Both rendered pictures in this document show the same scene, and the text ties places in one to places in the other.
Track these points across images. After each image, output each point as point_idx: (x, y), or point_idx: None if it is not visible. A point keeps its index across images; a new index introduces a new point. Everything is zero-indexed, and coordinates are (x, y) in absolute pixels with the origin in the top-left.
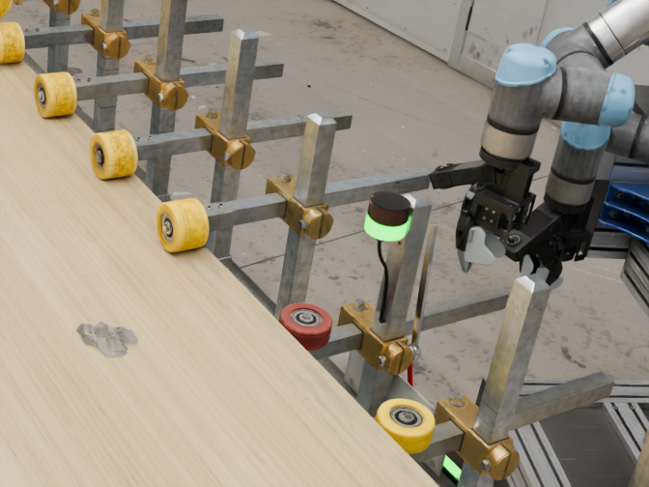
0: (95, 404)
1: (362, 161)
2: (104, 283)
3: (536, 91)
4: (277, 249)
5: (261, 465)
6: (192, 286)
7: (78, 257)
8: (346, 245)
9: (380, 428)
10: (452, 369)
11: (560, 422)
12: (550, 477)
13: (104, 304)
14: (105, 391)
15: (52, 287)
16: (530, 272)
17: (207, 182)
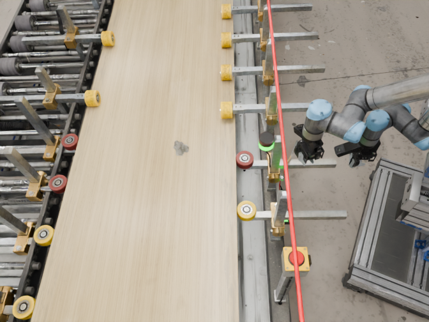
0: (161, 171)
1: (415, 38)
2: (194, 125)
3: (316, 122)
4: (353, 73)
5: (191, 210)
6: (219, 133)
7: (193, 112)
8: (382, 76)
9: (235, 210)
10: (389, 141)
11: (401, 184)
12: (377, 205)
13: (188, 134)
14: (167, 167)
15: (179, 122)
16: (351, 158)
17: (344, 38)
